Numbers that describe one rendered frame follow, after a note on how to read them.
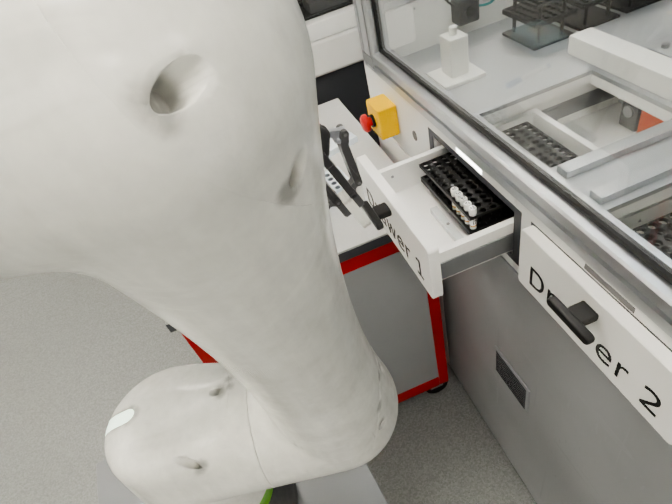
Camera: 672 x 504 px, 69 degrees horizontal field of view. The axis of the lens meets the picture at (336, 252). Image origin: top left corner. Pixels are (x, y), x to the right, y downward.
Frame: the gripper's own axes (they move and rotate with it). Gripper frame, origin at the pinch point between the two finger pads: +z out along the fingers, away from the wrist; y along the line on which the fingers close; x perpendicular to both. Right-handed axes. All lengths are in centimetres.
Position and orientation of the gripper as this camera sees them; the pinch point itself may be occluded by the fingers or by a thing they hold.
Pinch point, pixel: (354, 208)
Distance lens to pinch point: 78.6
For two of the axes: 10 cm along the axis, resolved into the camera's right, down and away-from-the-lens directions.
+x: 3.2, 6.1, -7.3
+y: -7.9, 5.9, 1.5
